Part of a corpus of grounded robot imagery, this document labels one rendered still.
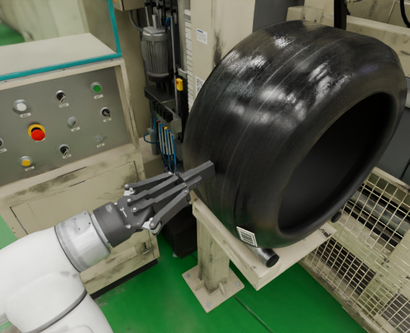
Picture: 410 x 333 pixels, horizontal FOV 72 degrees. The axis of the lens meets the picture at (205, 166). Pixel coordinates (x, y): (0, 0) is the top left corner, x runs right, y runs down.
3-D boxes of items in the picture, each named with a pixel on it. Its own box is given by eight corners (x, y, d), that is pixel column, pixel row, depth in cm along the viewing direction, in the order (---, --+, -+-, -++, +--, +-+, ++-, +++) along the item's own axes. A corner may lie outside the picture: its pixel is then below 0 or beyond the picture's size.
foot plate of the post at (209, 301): (182, 275, 171) (181, 271, 168) (217, 253, 182) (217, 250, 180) (206, 313, 154) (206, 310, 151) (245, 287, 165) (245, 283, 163)
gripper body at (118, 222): (101, 234, 44) (154, 205, 47) (85, 201, 49) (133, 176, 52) (117, 258, 49) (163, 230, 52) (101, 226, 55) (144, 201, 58)
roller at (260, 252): (196, 193, 99) (202, 182, 98) (204, 194, 102) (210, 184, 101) (264, 269, 76) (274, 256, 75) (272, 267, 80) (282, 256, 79)
